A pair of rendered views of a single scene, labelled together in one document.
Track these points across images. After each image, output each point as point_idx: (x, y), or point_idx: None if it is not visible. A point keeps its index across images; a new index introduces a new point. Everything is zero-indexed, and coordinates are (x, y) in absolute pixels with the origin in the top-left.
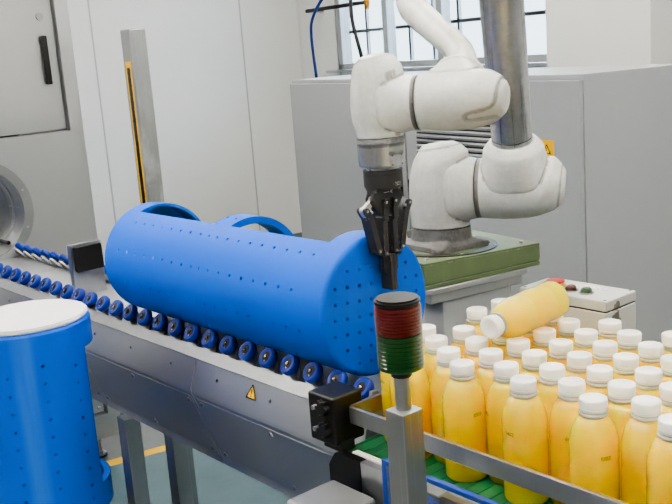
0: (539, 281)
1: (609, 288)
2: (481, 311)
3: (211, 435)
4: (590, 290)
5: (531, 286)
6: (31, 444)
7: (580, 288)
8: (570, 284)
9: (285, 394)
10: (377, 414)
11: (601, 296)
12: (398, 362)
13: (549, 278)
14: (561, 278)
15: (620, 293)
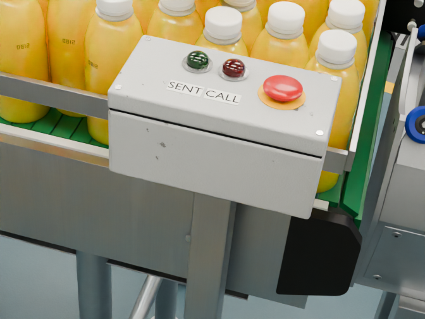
0: (327, 109)
1: (164, 93)
2: (332, 0)
3: None
4: (187, 55)
5: (322, 81)
6: None
7: (221, 85)
8: (235, 62)
9: None
10: (403, 59)
11: (162, 54)
12: None
13: (298, 88)
14: (274, 92)
15: (132, 72)
